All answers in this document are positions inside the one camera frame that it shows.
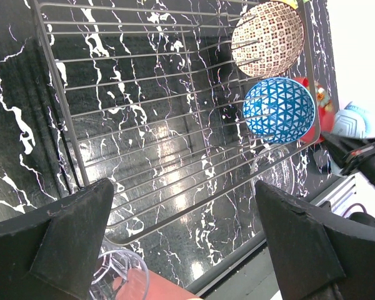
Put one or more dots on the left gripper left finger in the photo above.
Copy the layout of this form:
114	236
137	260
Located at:
51	252

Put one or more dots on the wire dish rack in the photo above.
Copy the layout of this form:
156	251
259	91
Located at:
154	96

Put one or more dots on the blue triangle pattern bowl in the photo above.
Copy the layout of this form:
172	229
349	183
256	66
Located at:
279	110

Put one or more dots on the clear glass plate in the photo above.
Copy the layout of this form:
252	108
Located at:
287	175

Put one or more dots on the pink plastic cup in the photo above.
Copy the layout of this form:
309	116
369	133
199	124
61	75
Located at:
157	287

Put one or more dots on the red floral plate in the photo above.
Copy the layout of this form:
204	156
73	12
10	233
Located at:
325	107

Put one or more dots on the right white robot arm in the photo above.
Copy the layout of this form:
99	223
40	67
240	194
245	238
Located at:
353	155

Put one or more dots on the clear drinking glass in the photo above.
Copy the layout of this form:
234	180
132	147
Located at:
120	274

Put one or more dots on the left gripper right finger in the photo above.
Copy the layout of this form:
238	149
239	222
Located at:
315	253

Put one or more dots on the red white patterned bowl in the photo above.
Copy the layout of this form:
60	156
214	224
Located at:
268	40

